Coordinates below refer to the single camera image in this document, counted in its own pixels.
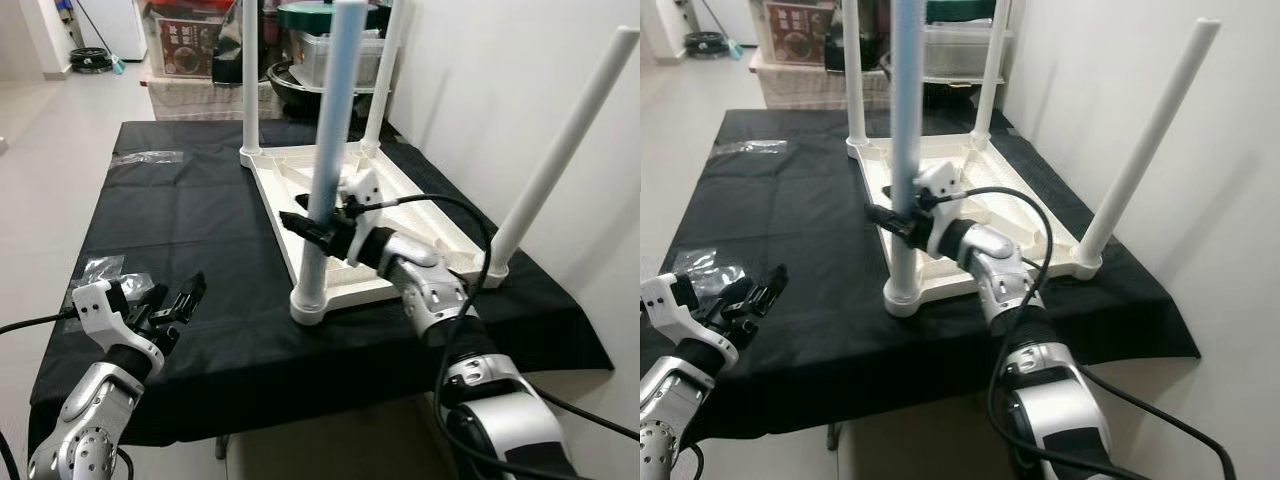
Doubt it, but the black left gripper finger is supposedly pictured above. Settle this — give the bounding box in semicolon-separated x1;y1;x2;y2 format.
148;288;189;331
755;265;789;313
720;280;766;323
175;272;208;323

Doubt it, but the mop with dark head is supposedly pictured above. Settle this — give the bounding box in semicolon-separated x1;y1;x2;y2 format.
67;0;127;77
684;0;744;60

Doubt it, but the white plastic table top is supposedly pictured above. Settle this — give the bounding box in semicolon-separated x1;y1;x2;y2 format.
239;140;512;327
847;131;1102;320

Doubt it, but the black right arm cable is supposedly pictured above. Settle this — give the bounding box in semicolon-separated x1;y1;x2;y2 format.
938;186;1242;480
348;192;641;480

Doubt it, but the storage box with orange lid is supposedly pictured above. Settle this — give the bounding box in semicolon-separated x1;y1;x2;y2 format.
139;0;242;80
761;0;847;70

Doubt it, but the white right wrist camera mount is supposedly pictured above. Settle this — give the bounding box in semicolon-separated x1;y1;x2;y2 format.
334;167;387;264
914;161;967;257

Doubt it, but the patterned cloth covered bench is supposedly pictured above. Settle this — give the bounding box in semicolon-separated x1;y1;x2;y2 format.
139;74;287;124
749;61;892;112

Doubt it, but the clear tape strip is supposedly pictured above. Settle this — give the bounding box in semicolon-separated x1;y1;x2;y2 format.
111;149;187;167
711;139;790;157

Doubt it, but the white cabinet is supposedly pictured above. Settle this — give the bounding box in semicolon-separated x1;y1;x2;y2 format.
704;0;752;46

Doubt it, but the clear plastic container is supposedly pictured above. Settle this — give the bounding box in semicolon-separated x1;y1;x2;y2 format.
294;30;387;87
921;22;1002;82

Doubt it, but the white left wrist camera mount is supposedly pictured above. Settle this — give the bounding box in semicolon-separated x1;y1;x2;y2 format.
71;279;167;377
640;271;742;372

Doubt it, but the green pot lid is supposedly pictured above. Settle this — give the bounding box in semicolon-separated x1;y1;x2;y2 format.
924;0;1002;24
277;0;387;32

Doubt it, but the black table cloth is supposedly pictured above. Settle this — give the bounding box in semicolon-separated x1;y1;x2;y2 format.
654;109;1202;447
27;119;614;452

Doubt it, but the black wok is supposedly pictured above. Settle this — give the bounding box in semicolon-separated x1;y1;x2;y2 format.
879;55;992;112
264;62;392;122

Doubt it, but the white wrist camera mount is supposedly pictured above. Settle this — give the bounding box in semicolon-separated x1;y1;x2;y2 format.
334;167;387;264
71;279;167;377
640;271;742;372
914;161;967;257

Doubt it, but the white plastic table leg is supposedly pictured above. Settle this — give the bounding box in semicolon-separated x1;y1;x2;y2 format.
361;0;407;157
484;25;641;290
239;0;264;167
289;0;367;327
1074;17;1224;280
974;0;1014;147
884;0;927;320
842;0;870;157

